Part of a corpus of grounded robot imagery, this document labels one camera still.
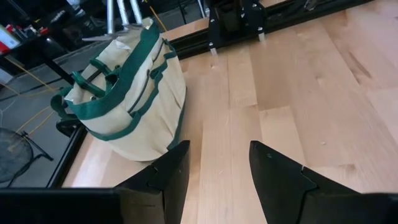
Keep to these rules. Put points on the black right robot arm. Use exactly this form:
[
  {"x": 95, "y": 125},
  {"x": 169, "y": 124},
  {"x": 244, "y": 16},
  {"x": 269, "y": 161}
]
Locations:
[{"x": 236, "y": 18}]

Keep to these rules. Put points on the silver metal stand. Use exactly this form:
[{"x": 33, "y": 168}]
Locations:
[{"x": 110, "y": 15}]

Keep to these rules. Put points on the black desk bar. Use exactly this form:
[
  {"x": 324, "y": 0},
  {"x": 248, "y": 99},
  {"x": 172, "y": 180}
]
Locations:
[{"x": 53, "y": 65}]

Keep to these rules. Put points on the beige and green gardening bag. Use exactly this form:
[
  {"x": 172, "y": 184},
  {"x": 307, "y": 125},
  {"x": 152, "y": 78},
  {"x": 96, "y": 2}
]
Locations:
[{"x": 146, "y": 124}]

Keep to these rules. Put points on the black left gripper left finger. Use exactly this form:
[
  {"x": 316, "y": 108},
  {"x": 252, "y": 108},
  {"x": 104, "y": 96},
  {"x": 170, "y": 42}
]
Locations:
[{"x": 168, "y": 186}]

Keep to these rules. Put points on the red and white box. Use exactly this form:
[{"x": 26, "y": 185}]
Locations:
[{"x": 7, "y": 40}]

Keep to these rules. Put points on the black round mesh object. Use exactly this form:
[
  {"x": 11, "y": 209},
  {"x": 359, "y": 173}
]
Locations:
[{"x": 12, "y": 155}]

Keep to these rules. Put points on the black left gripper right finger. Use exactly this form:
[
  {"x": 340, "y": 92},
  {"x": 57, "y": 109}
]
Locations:
[{"x": 280, "y": 186}]

